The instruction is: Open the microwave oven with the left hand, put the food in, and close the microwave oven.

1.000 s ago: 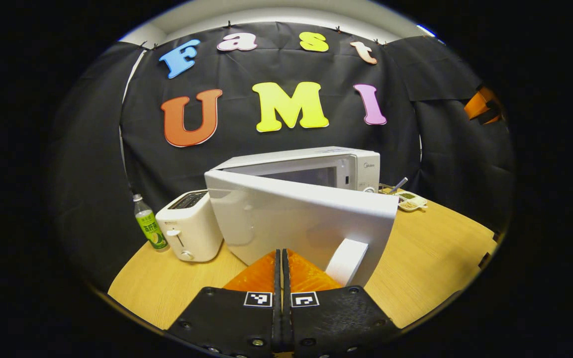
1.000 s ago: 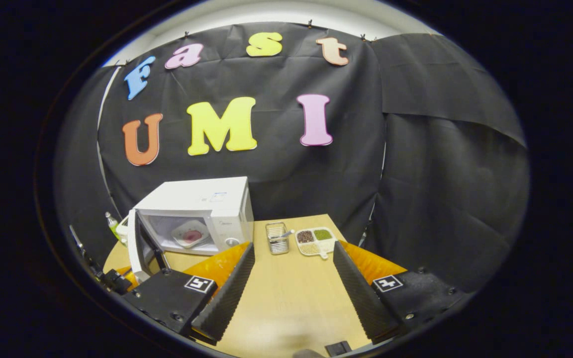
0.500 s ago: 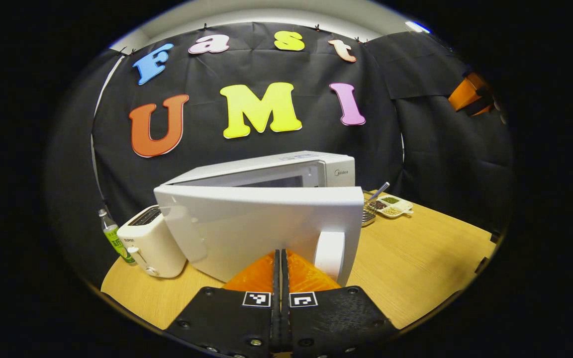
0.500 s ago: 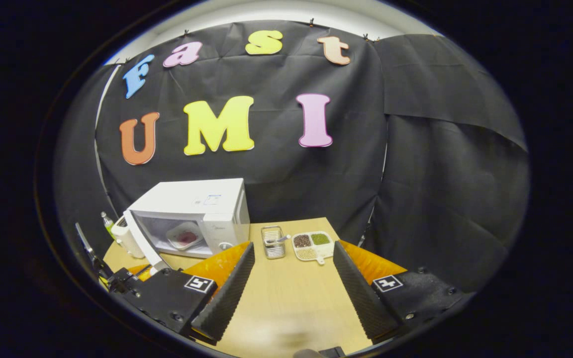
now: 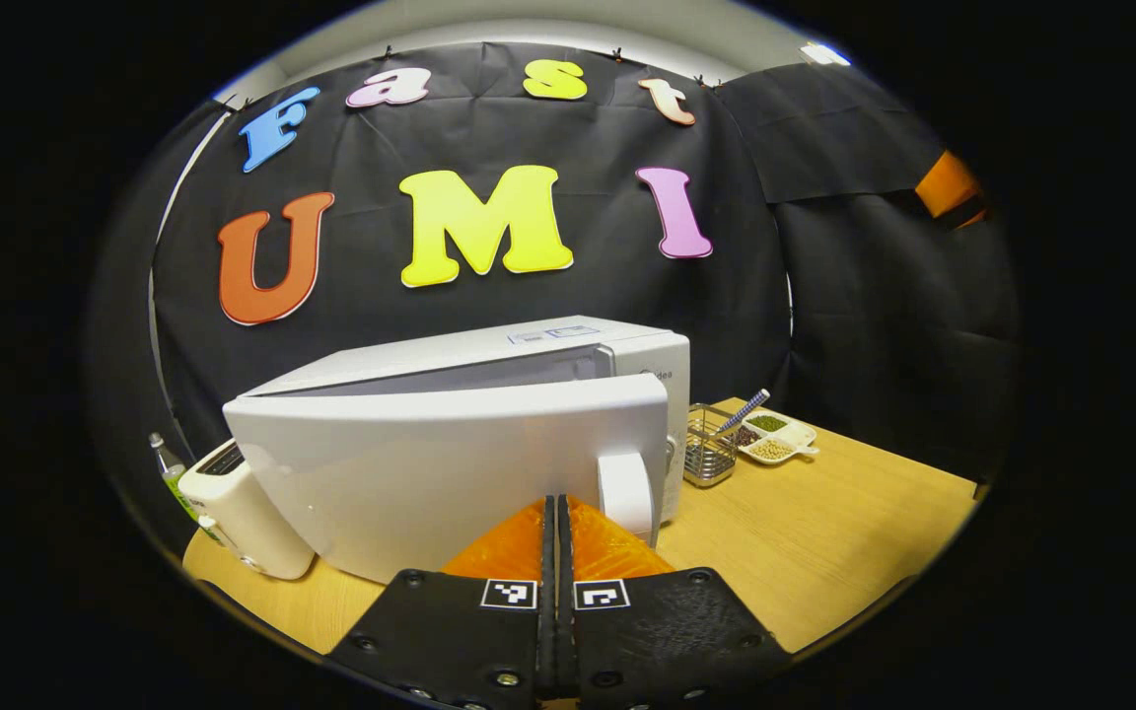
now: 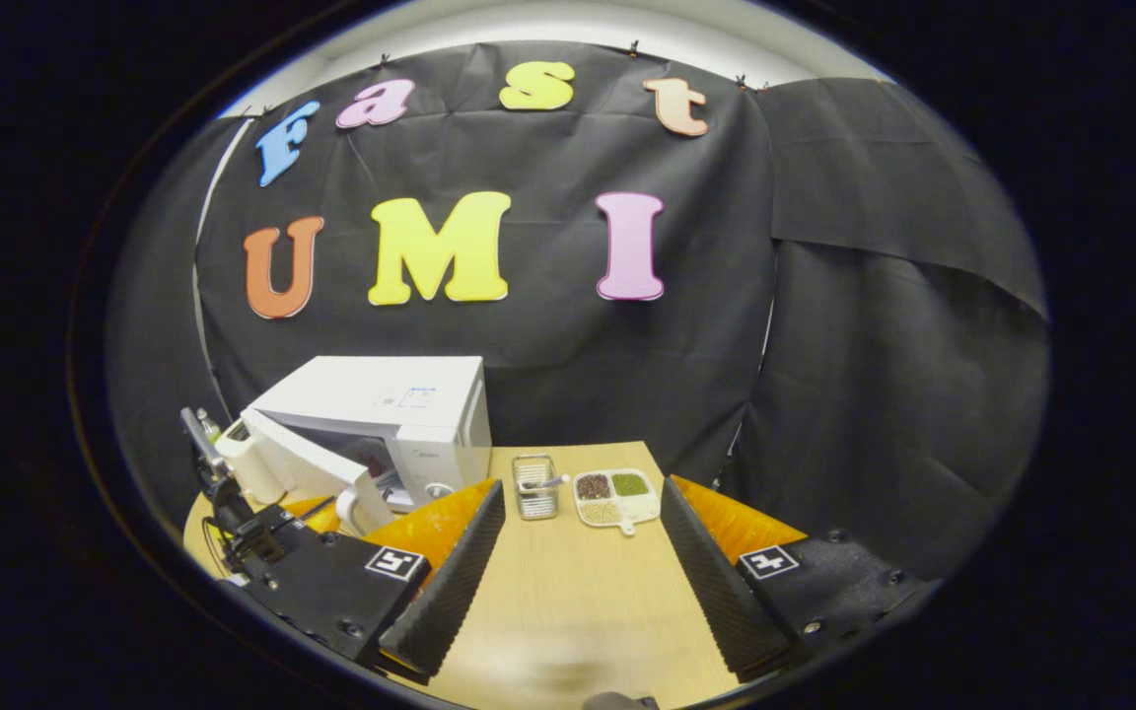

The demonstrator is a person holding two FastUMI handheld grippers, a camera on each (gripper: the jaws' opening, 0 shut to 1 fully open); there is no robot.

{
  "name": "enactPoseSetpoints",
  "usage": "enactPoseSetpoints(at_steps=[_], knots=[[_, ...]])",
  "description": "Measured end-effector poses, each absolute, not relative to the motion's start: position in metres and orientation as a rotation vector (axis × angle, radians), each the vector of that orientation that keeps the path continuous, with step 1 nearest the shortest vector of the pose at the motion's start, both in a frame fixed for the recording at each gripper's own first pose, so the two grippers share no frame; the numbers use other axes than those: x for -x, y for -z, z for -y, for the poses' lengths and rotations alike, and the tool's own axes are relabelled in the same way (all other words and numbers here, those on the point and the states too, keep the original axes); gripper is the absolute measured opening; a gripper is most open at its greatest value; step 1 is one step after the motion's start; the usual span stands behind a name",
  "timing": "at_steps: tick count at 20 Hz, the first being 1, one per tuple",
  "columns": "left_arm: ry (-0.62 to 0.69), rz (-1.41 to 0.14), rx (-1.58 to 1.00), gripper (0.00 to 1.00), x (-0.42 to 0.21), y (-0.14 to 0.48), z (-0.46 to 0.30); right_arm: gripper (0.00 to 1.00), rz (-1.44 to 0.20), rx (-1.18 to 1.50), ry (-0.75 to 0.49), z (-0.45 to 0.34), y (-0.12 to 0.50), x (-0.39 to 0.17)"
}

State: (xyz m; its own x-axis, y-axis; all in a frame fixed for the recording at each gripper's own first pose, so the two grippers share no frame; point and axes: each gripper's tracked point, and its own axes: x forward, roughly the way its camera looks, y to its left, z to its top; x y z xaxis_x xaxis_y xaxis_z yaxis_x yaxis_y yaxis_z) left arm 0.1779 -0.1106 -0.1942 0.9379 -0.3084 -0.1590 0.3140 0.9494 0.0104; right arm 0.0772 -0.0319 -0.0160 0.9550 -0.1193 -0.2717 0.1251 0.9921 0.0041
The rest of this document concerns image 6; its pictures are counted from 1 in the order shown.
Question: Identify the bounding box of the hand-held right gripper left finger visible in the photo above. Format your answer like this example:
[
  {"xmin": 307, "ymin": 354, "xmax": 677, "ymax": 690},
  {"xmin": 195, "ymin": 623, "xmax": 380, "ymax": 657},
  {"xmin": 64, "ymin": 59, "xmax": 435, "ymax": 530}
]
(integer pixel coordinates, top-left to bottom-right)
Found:
[{"xmin": 223, "ymin": 479, "xmax": 508, "ymax": 686}]

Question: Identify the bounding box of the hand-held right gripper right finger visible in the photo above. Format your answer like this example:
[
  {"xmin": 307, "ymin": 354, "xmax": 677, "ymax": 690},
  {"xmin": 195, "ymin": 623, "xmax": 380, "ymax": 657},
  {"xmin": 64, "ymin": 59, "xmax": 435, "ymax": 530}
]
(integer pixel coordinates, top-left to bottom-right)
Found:
[{"xmin": 660, "ymin": 475, "xmax": 934, "ymax": 683}]

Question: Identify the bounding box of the white microwave oven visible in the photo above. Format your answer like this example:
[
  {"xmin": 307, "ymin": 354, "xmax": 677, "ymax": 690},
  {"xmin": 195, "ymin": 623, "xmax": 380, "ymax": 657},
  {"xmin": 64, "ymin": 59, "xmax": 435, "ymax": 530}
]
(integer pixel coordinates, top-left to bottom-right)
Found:
[{"xmin": 238, "ymin": 355, "xmax": 493, "ymax": 538}]

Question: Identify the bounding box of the white toaster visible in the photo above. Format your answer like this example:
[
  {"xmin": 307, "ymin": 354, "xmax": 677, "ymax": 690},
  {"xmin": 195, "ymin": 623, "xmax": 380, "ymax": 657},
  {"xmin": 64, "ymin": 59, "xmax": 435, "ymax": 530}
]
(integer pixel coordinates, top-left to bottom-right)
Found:
[{"xmin": 216, "ymin": 419, "xmax": 285, "ymax": 506}]

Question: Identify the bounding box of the white divided dish with beans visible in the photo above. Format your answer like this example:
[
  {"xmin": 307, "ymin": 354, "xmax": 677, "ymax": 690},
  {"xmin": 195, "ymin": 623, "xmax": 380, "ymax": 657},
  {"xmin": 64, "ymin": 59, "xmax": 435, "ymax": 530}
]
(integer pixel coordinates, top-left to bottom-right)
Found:
[{"xmin": 573, "ymin": 467, "xmax": 661, "ymax": 536}]

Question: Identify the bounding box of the black backdrop cloth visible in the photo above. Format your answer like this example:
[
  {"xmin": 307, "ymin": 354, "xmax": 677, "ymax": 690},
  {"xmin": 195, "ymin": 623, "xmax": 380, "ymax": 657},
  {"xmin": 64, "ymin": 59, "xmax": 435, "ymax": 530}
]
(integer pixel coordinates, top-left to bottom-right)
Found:
[{"xmin": 105, "ymin": 39, "xmax": 1052, "ymax": 583}]

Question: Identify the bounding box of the metal wire basket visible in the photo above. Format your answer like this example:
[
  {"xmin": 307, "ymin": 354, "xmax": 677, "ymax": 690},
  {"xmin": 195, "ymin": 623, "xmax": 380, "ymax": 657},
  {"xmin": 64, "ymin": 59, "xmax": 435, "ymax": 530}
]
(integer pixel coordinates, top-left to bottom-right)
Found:
[{"xmin": 512, "ymin": 454, "xmax": 561, "ymax": 521}]

